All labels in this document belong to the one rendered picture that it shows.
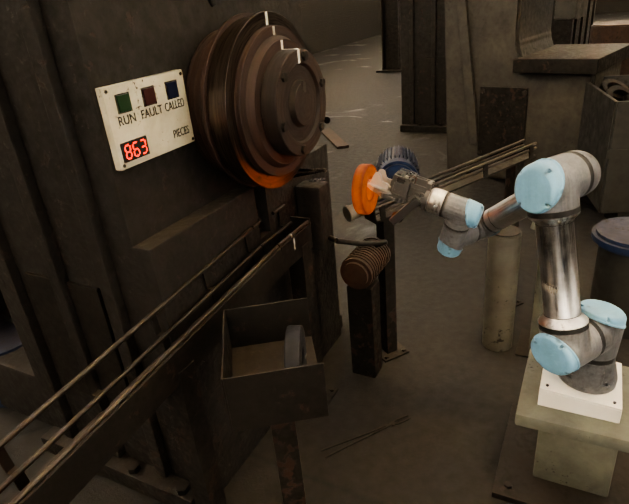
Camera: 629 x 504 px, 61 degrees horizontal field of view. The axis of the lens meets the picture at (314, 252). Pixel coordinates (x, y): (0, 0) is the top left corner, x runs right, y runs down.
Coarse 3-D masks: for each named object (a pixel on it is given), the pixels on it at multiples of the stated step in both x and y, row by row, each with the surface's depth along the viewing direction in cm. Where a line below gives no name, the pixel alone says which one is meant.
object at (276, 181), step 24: (240, 24) 133; (264, 24) 137; (288, 24) 148; (216, 48) 131; (240, 48) 130; (216, 72) 129; (216, 96) 129; (216, 120) 131; (216, 144) 136; (240, 144) 135; (240, 168) 138
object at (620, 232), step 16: (608, 224) 216; (624, 224) 215; (608, 240) 205; (624, 240) 203; (608, 256) 209; (624, 256) 204; (608, 272) 211; (624, 272) 206; (592, 288) 224; (608, 288) 213; (624, 288) 208; (624, 304) 211; (624, 336) 216
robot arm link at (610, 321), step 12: (588, 300) 141; (600, 300) 141; (588, 312) 135; (600, 312) 135; (612, 312) 136; (600, 324) 134; (612, 324) 133; (624, 324) 134; (600, 336) 132; (612, 336) 134; (612, 348) 136; (600, 360) 138
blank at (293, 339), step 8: (288, 328) 112; (296, 328) 112; (288, 336) 109; (296, 336) 109; (304, 336) 118; (288, 344) 108; (296, 344) 108; (304, 344) 118; (288, 352) 107; (296, 352) 107; (304, 352) 117; (288, 360) 107; (296, 360) 106; (304, 360) 117
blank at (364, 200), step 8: (360, 168) 159; (368, 168) 160; (360, 176) 157; (368, 176) 160; (352, 184) 157; (360, 184) 156; (352, 192) 158; (360, 192) 156; (368, 192) 167; (352, 200) 159; (360, 200) 157; (368, 200) 162; (376, 200) 169; (360, 208) 160; (368, 208) 163
